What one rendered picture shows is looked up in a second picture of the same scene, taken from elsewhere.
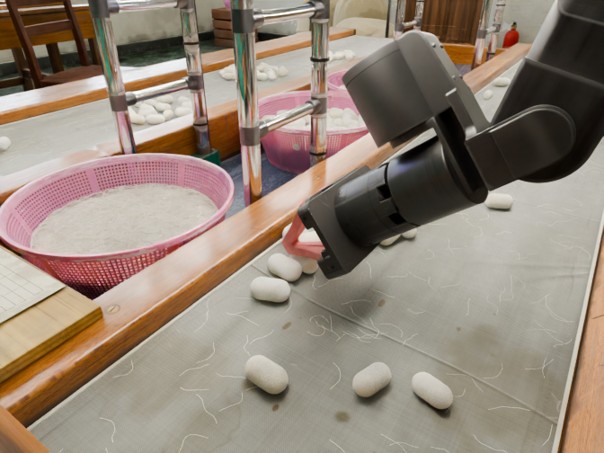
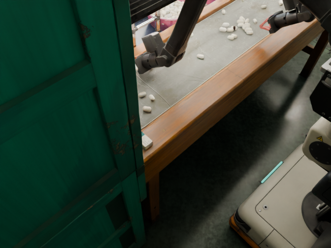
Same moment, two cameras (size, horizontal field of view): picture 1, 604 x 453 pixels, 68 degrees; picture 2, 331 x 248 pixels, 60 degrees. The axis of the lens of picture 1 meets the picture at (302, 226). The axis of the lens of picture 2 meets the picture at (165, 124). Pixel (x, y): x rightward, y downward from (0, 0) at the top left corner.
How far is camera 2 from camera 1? 85 cm
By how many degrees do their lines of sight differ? 24
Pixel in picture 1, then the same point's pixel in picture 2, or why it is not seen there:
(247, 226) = not seen: hidden behind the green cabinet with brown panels
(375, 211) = (147, 63)
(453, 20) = not seen: outside the picture
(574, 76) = (168, 52)
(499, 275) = (183, 77)
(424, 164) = (152, 58)
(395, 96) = (148, 45)
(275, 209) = (137, 51)
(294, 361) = not seen: hidden behind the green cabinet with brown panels
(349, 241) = (143, 67)
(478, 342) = (167, 91)
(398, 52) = (149, 37)
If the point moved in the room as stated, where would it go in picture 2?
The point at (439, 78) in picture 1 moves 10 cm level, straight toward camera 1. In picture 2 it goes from (155, 44) to (141, 60)
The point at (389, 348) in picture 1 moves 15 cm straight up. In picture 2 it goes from (149, 89) to (148, 62)
